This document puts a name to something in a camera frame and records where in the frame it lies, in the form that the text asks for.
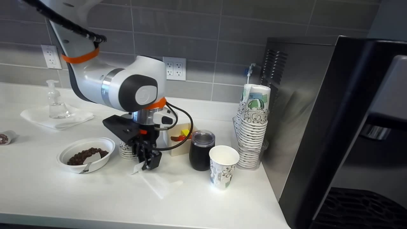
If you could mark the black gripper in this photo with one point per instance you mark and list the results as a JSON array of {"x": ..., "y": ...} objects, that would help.
[{"x": 148, "y": 149}]

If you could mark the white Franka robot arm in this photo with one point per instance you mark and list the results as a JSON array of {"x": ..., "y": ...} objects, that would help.
[{"x": 93, "y": 80}]

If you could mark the yellow red small container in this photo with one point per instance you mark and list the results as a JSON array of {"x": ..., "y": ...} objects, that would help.
[{"x": 179, "y": 147}]

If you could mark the red condiment packet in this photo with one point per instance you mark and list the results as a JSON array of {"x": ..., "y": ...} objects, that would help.
[{"x": 176, "y": 138}]

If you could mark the yellow condiment packet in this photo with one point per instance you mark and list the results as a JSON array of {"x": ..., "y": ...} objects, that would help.
[{"x": 185, "y": 133}]

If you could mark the black tumbler with lid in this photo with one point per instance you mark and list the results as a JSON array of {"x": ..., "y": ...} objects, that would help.
[{"x": 201, "y": 153}]

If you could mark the brown food in bowl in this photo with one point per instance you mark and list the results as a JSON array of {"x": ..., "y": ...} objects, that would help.
[{"x": 84, "y": 154}]

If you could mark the single patterned paper cup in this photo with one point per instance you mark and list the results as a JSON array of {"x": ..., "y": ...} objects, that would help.
[{"x": 223, "y": 167}]

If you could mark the white bowl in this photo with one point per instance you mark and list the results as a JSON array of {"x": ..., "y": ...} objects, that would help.
[{"x": 68, "y": 163}]

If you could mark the clear soap pump bottle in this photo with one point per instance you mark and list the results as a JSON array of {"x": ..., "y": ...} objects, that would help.
[{"x": 57, "y": 103}]

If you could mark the tall patterned paper cup stack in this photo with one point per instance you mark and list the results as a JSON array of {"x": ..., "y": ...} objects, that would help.
[
  {"x": 258, "y": 127},
  {"x": 246, "y": 96}
]

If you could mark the stainless steel appliance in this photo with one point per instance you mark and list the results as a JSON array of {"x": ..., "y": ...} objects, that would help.
[{"x": 296, "y": 106}]

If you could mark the black beverage dispenser machine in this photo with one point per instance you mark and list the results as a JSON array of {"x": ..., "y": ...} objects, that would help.
[{"x": 347, "y": 127}]

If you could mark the white wall outlet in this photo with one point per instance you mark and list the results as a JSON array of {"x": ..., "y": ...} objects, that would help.
[
  {"x": 174, "y": 68},
  {"x": 51, "y": 56}
]

